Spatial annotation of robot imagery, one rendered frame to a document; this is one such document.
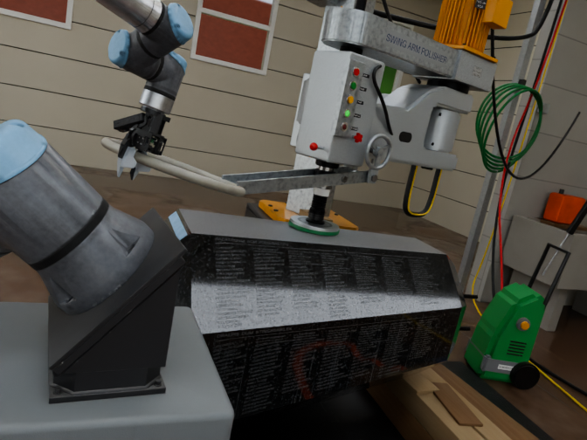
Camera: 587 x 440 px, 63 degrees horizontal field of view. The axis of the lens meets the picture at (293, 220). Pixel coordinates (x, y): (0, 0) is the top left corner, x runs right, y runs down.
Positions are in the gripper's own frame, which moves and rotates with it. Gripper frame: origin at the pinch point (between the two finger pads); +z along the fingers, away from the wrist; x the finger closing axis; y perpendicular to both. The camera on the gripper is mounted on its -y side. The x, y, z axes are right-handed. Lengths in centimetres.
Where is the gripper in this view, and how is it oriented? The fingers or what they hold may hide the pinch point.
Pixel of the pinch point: (124, 173)
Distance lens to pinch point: 149.2
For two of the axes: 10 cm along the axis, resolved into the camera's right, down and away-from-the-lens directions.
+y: 8.7, 3.6, -3.3
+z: -3.6, 9.3, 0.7
